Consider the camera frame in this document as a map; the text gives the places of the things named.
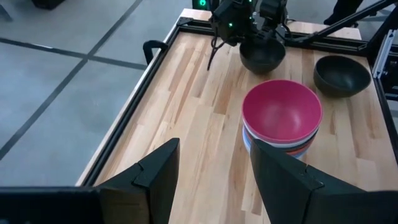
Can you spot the red bowl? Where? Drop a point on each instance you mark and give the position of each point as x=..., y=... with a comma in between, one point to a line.
x=280, y=112

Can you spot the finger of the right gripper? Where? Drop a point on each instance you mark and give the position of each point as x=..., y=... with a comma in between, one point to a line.
x=265, y=34

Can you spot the black table frame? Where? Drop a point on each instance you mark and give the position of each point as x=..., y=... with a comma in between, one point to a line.
x=136, y=105

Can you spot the black floor box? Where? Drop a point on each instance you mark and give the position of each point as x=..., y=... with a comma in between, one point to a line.
x=46, y=3

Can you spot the black diagonal frame strut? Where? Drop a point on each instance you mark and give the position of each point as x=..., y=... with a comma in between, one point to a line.
x=342, y=22

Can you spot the person's leg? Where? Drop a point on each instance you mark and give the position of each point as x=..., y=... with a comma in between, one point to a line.
x=342, y=9

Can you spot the orange bowl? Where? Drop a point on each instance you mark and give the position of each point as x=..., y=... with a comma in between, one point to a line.
x=298, y=153

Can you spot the blue-grey bowl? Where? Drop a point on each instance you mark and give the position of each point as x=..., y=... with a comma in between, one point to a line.
x=300, y=156

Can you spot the off-white ribbed bowl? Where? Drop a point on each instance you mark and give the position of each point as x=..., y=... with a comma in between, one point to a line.
x=245, y=147

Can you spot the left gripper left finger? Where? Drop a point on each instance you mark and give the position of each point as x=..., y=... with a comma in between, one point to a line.
x=149, y=193

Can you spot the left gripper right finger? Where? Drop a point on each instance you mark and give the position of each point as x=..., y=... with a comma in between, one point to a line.
x=292, y=193

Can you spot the silver aluminium extrusion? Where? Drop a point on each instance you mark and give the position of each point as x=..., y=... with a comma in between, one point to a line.
x=384, y=53

